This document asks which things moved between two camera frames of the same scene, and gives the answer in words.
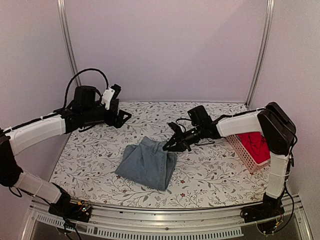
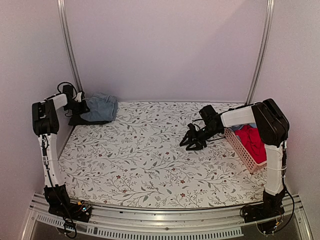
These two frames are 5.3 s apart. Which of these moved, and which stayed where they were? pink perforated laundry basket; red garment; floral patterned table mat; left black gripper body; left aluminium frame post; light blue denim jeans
Moved: light blue denim jeans; left black gripper body
Stayed: pink perforated laundry basket; red garment; floral patterned table mat; left aluminium frame post
